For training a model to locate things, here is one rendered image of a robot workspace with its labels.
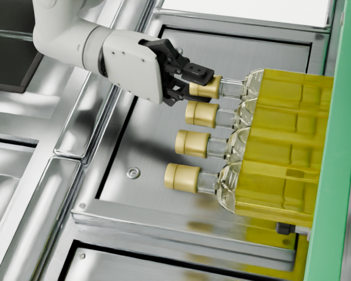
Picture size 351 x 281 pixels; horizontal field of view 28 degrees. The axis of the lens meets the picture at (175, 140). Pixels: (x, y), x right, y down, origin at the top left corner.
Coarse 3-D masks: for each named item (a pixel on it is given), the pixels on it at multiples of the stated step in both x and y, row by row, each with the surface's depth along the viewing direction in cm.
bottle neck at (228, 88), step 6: (222, 78) 103; (228, 78) 103; (222, 84) 102; (228, 84) 102; (234, 84) 102; (240, 84) 101; (222, 90) 102; (228, 90) 102; (234, 90) 102; (222, 96) 103; (228, 96) 102; (234, 96) 102
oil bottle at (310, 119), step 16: (256, 96) 98; (240, 112) 97; (256, 112) 96; (272, 112) 96; (288, 112) 96; (304, 112) 96; (320, 112) 95; (272, 128) 95; (288, 128) 94; (304, 128) 94; (320, 128) 94
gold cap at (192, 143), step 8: (184, 136) 95; (192, 136) 95; (200, 136) 95; (208, 136) 95; (176, 144) 95; (184, 144) 95; (192, 144) 95; (200, 144) 94; (176, 152) 96; (184, 152) 96; (192, 152) 95; (200, 152) 95
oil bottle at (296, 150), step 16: (240, 128) 94; (256, 128) 94; (240, 144) 92; (256, 144) 92; (272, 144) 92; (288, 144) 92; (304, 144) 91; (320, 144) 91; (256, 160) 91; (272, 160) 91; (288, 160) 90; (304, 160) 90; (320, 160) 90
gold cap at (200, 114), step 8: (192, 104) 99; (200, 104) 99; (208, 104) 99; (216, 104) 99; (192, 112) 99; (200, 112) 98; (208, 112) 98; (192, 120) 99; (200, 120) 99; (208, 120) 98
